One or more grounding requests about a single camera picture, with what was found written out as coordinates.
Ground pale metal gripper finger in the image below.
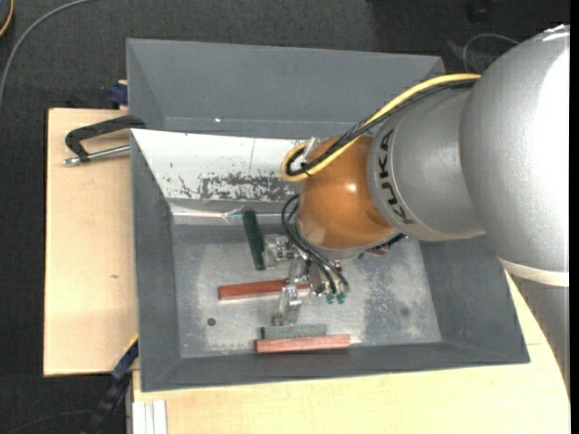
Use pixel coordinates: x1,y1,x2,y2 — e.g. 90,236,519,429
263,235,302,271
271,284,311,327

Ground dark green flat block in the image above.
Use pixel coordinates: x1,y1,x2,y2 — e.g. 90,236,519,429
242,209,267,272
260,324,327,340

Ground red-brown flat block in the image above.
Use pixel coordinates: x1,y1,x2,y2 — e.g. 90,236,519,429
253,334,352,354
217,279,313,303

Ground grey metal bin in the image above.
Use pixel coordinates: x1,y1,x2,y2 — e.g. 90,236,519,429
125,37,531,392

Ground pale wood flat board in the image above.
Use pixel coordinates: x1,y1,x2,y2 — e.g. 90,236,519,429
43,108,141,378

